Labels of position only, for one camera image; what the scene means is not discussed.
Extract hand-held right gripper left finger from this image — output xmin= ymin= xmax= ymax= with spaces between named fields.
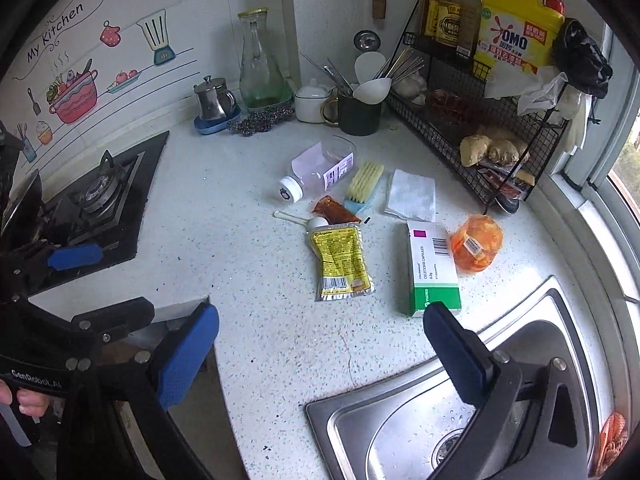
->
xmin=57 ymin=302 xmax=220 ymax=480

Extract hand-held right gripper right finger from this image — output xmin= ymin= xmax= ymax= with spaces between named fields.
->
xmin=422 ymin=301 xmax=591 ymax=480

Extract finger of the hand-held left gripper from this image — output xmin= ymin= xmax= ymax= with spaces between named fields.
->
xmin=0 ymin=242 xmax=104 ymax=306
xmin=70 ymin=296 xmax=156 ymax=343

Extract green and white medicine box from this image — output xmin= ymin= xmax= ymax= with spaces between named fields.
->
xmin=406 ymin=220 xmax=462 ymax=318

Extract orange plastic packaging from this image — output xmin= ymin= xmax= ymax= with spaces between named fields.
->
xmin=450 ymin=214 xmax=504 ymax=274

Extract yellow foil pouch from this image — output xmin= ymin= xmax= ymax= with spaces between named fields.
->
xmin=306 ymin=224 xmax=376 ymax=302

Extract white plastic scoop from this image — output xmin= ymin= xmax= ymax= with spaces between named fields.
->
xmin=273 ymin=210 xmax=330 ymax=231

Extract orange snack packet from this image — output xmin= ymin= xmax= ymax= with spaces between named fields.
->
xmin=310 ymin=195 xmax=362 ymax=225

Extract clear bottle with white cap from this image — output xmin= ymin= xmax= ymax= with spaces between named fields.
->
xmin=279 ymin=135 xmax=357 ymax=204

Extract person's left hand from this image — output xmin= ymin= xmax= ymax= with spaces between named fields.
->
xmin=0 ymin=379 xmax=51 ymax=418

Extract black glass gas cooktop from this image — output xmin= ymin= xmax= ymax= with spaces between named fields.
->
xmin=30 ymin=130 xmax=171 ymax=293

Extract stainless steel sink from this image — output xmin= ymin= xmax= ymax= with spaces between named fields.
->
xmin=305 ymin=275 xmax=613 ymax=480

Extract white folded napkin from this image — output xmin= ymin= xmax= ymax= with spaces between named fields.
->
xmin=384 ymin=169 xmax=437 ymax=223

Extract orange mesh scrubber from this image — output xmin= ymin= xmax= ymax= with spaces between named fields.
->
xmin=592 ymin=412 xmax=628 ymax=478

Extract red foil packet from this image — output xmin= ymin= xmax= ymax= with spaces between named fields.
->
xmin=477 ymin=162 xmax=536 ymax=198

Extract blue saucer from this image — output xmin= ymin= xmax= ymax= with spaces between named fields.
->
xmin=194 ymin=105 xmax=242 ymax=136

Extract yellow bristle scrub brush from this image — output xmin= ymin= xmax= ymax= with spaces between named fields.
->
xmin=344 ymin=161 xmax=385 ymax=216

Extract ginger root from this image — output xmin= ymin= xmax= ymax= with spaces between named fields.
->
xmin=459 ymin=125 xmax=531 ymax=167

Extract small steel teapot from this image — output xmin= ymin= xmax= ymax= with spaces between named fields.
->
xmin=193 ymin=75 xmax=237 ymax=122

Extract steel wool scouring pad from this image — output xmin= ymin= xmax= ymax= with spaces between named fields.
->
xmin=227 ymin=105 xmax=296 ymax=135

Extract green plastic dish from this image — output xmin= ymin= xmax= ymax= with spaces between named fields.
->
xmin=242 ymin=90 xmax=296 ymax=111

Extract dried red chilies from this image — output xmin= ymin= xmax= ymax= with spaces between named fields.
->
xmin=425 ymin=89 xmax=476 ymax=123

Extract clear glass carafe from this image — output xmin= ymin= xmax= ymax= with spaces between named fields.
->
xmin=237 ymin=7 xmax=287 ymax=106

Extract white plastic bag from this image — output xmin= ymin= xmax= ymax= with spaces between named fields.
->
xmin=484 ymin=62 xmax=571 ymax=118

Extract garlic bulbs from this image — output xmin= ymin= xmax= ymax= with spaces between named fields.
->
xmin=391 ymin=67 xmax=428 ymax=100

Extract white plastic serving spoon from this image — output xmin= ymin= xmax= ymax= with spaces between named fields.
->
xmin=352 ymin=77 xmax=392 ymax=106

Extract white ceramic lidded jar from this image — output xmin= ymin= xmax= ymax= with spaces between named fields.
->
xmin=294 ymin=78 xmax=336 ymax=123

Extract white rice paddle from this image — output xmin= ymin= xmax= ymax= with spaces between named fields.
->
xmin=354 ymin=52 xmax=390 ymax=86

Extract black plastic bag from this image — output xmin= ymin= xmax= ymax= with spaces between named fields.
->
xmin=552 ymin=18 xmax=613 ymax=99

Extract yellow detergent jug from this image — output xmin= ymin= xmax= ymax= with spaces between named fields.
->
xmin=472 ymin=0 xmax=566 ymax=78

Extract metal strainer ladle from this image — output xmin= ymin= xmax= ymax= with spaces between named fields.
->
xmin=353 ymin=30 xmax=383 ymax=53

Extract yellow label sauce bottle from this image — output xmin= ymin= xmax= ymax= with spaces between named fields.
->
xmin=436 ymin=0 xmax=466 ymax=51

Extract dark sauce bottle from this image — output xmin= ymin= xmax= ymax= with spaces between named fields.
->
xmin=457 ymin=0 xmax=491 ymax=58

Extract amber oil bottle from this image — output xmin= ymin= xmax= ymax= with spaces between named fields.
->
xmin=417 ymin=0 xmax=447 ymax=43

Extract cartoon kitchen wall sticker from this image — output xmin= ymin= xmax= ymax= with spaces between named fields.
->
xmin=10 ymin=0 xmax=196 ymax=161

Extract white window frame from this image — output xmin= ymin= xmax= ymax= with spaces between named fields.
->
xmin=550 ymin=20 xmax=640 ymax=311

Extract black wire rack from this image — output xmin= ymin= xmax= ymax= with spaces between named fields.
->
xmin=385 ymin=0 xmax=573 ymax=216

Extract dark mug with gold handle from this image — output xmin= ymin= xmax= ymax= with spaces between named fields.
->
xmin=321 ymin=91 xmax=383 ymax=136

